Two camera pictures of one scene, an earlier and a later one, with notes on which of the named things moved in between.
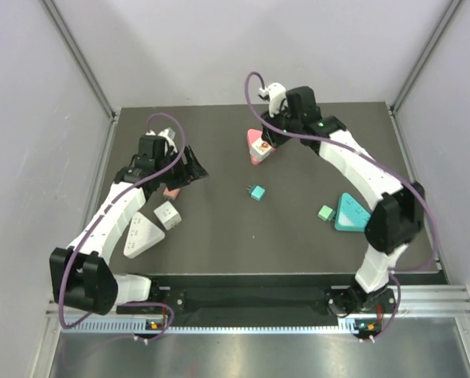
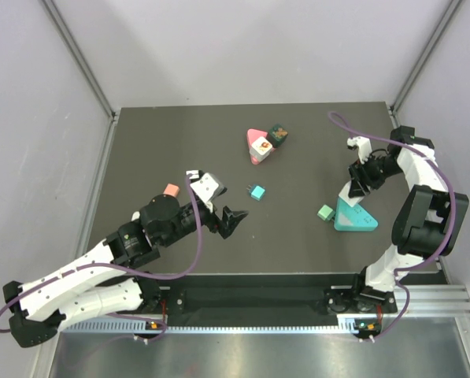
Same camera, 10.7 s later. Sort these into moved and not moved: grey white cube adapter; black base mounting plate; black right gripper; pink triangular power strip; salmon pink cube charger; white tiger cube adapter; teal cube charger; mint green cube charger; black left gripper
Moved: black right gripper; black left gripper; grey white cube adapter
Not moved: teal cube charger; pink triangular power strip; black base mounting plate; salmon pink cube charger; mint green cube charger; white tiger cube adapter
